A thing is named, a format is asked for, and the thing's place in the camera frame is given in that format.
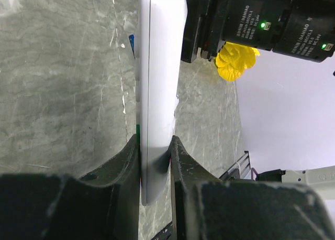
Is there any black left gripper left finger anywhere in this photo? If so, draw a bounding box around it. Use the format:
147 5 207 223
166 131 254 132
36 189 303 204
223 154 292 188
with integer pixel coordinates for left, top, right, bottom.
1 136 140 239

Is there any white remote with orange button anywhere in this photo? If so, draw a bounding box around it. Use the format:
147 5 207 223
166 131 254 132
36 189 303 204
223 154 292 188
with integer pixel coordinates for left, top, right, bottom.
135 0 187 206

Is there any yellow toy cabbage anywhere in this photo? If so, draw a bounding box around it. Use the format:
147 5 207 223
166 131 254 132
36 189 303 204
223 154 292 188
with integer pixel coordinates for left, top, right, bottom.
215 42 260 82

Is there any white battery cover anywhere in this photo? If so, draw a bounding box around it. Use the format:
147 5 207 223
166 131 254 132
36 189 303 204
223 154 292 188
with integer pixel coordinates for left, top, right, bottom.
175 95 180 111

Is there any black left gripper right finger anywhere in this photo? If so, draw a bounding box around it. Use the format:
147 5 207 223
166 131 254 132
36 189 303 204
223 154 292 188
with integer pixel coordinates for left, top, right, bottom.
170 136 334 239

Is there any aluminium table frame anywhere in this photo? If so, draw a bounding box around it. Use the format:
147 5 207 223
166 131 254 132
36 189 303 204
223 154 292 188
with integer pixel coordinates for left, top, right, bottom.
219 151 251 181

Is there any blue battery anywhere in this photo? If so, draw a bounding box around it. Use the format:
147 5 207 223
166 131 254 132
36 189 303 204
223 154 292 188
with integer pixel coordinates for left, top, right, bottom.
129 34 135 57

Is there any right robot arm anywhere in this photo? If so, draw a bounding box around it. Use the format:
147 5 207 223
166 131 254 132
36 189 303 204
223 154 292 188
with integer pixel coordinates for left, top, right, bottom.
181 0 334 63

